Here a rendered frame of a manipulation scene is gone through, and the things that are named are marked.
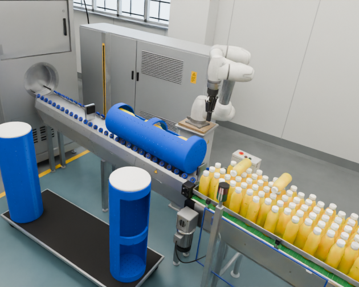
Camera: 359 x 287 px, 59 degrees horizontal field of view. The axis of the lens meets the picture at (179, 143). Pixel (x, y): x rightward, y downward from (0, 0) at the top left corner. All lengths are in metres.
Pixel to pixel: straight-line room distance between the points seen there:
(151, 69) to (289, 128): 2.26
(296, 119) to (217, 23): 1.87
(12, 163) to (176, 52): 2.28
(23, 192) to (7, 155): 0.39
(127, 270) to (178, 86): 2.37
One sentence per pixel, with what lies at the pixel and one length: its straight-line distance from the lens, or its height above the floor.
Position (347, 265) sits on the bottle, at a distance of 2.05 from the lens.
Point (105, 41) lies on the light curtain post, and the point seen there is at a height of 1.62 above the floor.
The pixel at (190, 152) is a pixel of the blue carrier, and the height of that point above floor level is 1.16.
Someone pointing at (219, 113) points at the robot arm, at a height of 1.18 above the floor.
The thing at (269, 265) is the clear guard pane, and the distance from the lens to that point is 2.08.
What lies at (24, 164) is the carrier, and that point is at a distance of 2.91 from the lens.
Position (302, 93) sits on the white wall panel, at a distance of 4.90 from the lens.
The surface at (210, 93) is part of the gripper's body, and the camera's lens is 2.10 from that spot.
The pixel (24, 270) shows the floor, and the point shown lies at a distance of 3.10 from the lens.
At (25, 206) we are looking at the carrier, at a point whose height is 0.34.
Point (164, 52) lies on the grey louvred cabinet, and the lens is 4.16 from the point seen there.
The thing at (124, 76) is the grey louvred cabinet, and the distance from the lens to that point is 4.66.
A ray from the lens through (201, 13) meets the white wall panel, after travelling 4.95.
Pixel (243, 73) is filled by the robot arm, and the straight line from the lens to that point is 2.05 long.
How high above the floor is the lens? 2.29
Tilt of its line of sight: 29 degrees down
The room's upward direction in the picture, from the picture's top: 6 degrees clockwise
